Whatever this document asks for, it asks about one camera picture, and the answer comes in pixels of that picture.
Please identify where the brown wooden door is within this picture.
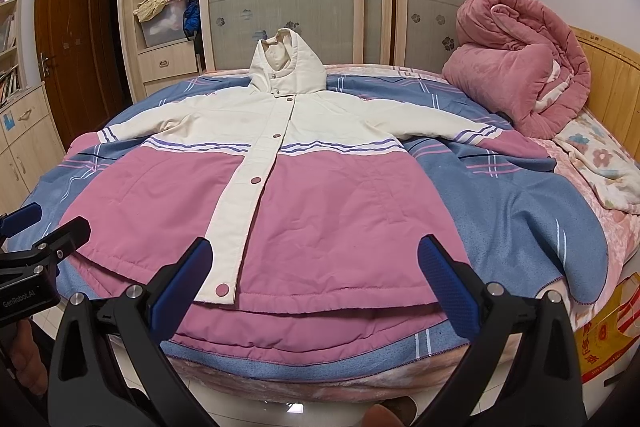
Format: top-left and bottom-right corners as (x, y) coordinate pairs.
(34, 0), (131, 147)

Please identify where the translucent storage box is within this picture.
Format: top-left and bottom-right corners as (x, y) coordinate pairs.
(140, 0), (186, 48)

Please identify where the beige cloth bag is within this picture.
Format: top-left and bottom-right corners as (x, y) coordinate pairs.
(132, 0), (168, 24)

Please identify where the rolled pink quilt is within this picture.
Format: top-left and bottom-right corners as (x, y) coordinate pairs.
(442, 0), (591, 140)

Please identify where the wooden headboard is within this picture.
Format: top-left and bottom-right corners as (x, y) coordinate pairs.
(573, 27), (640, 160)

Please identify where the pink and white hooded jacket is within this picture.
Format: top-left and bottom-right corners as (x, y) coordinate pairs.
(66, 30), (518, 364)

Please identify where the bookshelf with books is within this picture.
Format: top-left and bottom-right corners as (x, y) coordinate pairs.
(0, 0), (24, 107)

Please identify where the yellow red cardboard box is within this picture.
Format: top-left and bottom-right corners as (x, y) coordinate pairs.
(572, 271), (640, 385)

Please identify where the blue plaid bed blanket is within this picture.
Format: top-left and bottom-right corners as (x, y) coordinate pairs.
(7, 72), (610, 383)

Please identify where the pink floral bed sheet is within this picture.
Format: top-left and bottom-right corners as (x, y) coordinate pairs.
(164, 63), (640, 408)

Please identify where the light wood cabinet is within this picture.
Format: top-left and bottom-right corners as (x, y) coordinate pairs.
(0, 86), (64, 213)

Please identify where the floral pillow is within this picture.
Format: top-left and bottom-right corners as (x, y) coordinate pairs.
(553, 108), (640, 216)

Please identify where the blue garment in wardrobe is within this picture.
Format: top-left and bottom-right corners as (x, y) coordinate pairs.
(182, 0), (201, 39)

